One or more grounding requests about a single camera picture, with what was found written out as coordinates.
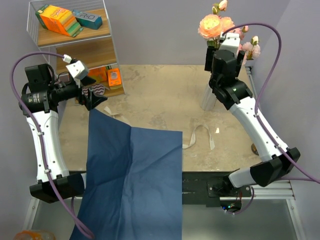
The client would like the peach rose stem long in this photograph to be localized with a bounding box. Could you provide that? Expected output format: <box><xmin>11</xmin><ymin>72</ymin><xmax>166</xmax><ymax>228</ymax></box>
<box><xmin>197</xmin><ymin>0</ymin><xmax>235</xmax><ymax>49</ymax></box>

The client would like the pink rose stem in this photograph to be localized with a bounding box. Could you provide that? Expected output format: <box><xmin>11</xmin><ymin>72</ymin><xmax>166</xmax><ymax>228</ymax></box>
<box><xmin>238</xmin><ymin>35</ymin><xmax>261</xmax><ymax>65</ymax></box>
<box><xmin>230</xmin><ymin>25</ymin><xmax>249</xmax><ymax>41</ymax></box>

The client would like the blue wrapping paper sheet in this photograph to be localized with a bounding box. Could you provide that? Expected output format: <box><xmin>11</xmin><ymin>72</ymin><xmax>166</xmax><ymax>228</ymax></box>
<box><xmin>78</xmin><ymin>109</ymin><xmax>183</xmax><ymax>240</ymax></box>

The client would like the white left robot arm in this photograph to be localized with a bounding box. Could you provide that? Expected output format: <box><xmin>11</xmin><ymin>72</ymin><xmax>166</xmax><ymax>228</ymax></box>
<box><xmin>21</xmin><ymin>59</ymin><xmax>107</xmax><ymax>203</ymax></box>

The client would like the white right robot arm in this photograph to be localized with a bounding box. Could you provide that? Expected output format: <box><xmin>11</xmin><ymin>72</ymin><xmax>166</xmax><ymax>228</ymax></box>
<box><xmin>206</xmin><ymin>49</ymin><xmax>301</xmax><ymax>197</ymax></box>

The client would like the white ribbed ceramic vase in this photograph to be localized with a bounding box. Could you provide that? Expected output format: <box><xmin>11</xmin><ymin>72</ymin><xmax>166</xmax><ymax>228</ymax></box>
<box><xmin>200</xmin><ymin>84</ymin><xmax>217</xmax><ymax>111</ymax></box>

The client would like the purple wavy striped pad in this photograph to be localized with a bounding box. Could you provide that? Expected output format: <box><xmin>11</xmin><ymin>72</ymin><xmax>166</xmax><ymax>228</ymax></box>
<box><xmin>82</xmin><ymin>83</ymin><xmax>109</xmax><ymax>96</ymax></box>

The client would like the yellow orange sponge pack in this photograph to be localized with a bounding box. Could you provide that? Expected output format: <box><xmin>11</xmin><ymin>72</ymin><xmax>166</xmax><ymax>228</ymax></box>
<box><xmin>88</xmin><ymin>66</ymin><xmax>108</xmax><ymax>83</ymax></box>

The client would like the orange box on lower shelf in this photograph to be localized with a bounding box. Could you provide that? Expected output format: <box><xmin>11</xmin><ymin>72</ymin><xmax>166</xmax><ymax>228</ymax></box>
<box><xmin>107</xmin><ymin>68</ymin><xmax>122</xmax><ymax>88</ymax></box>

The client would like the teal toothpaste box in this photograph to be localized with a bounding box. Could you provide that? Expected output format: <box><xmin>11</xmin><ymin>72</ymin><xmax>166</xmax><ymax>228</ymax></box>
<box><xmin>72</xmin><ymin>9</ymin><xmax>103</xmax><ymax>30</ymax></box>

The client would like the metal tin can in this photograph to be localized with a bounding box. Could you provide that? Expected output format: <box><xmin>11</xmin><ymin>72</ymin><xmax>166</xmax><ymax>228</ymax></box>
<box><xmin>250</xmin><ymin>144</ymin><xmax>259</xmax><ymax>156</ymax></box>

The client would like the orange plastic bag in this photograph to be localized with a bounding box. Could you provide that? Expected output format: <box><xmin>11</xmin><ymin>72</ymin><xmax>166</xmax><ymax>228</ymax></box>
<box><xmin>13</xmin><ymin>229</ymin><xmax>56</xmax><ymax>240</ymax></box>

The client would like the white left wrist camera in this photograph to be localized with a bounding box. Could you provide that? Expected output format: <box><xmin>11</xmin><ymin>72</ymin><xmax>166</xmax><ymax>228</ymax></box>
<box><xmin>62</xmin><ymin>54</ymin><xmax>89</xmax><ymax>88</ymax></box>

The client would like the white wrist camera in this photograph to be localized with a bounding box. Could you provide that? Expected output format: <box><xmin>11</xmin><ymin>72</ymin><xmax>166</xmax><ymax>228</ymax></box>
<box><xmin>62</xmin><ymin>54</ymin><xmax>89</xmax><ymax>88</ymax></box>
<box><xmin>218</xmin><ymin>32</ymin><xmax>241</xmax><ymax>57</ymax></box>

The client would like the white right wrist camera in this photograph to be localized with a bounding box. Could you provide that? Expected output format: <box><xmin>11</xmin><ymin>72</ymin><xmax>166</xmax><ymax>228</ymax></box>
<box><xmin>218</xmin><ymin>32</ymin><xmax>241</xmax><ymax>57</ymax></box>

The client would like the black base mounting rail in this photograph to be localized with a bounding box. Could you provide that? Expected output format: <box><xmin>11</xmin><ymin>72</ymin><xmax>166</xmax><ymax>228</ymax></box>
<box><xmin>32</xmin><ymin>170</ymin><xmax>296</xmax><ymax>210</ymax></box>

